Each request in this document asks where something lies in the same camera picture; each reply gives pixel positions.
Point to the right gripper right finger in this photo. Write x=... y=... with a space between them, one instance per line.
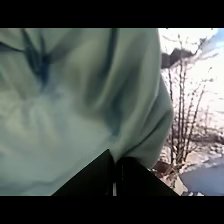
x=143 y=181

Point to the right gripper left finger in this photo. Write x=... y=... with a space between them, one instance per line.
x=93 y=180

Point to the light blue T-shirt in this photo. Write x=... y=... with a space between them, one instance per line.
x=76 y=110

